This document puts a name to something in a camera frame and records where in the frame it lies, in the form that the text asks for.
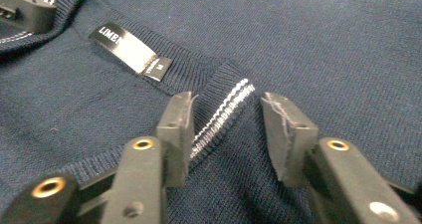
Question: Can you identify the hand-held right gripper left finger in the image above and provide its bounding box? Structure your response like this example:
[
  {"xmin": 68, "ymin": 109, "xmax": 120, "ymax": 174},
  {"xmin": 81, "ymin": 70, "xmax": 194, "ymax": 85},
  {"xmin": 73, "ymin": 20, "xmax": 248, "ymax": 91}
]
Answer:
[{"xmin": 101, "ymin": 91, "xmax": 195, "ymax": 224}]

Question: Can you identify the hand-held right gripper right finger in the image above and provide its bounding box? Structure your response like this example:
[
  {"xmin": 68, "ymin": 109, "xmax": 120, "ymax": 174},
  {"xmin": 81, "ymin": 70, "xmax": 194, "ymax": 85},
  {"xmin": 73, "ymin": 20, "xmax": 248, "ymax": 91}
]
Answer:
[{"xmin": 260, "ymin": 92, "xmax": 422, "ymax": 224}]

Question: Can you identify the navy knit vest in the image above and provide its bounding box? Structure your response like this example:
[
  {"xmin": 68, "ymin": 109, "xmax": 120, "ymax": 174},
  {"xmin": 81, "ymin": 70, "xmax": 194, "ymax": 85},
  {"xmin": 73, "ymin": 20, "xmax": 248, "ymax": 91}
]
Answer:
[{"xmin": 0, "ymin": 0, "xmax": 422, "ymax": 224}]

